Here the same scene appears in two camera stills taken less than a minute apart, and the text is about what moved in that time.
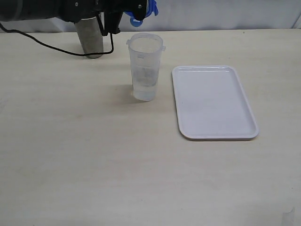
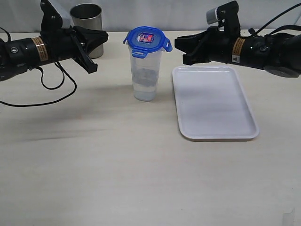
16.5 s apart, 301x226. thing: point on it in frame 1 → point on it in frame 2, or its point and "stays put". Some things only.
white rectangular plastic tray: (210, 104) stays put
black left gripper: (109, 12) → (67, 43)
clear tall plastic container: (146, 50) stays put
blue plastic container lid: (151, 7) → (142, 40)
